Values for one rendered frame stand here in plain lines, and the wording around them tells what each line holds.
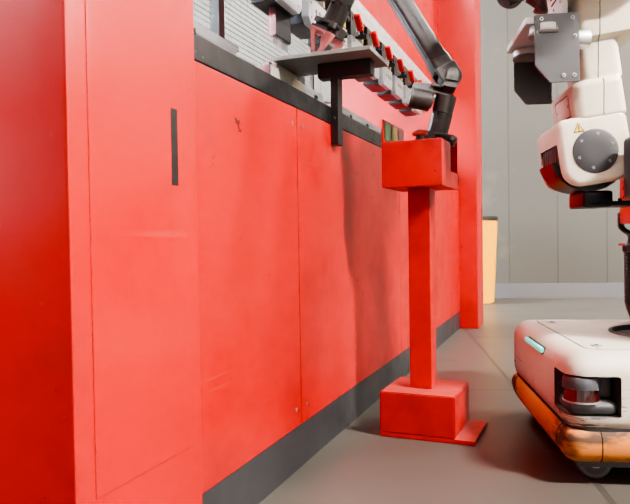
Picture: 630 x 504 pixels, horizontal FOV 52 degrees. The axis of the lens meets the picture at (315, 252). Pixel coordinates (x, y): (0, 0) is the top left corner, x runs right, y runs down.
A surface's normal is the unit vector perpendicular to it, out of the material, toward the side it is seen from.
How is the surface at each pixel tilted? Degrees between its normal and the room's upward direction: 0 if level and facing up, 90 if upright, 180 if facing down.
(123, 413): 90
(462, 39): 90
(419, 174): 90
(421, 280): 90
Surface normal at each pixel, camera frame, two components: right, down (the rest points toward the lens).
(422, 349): -0.40, 0.03
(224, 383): 0.93, 0.00
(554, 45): -0.11, 0.02
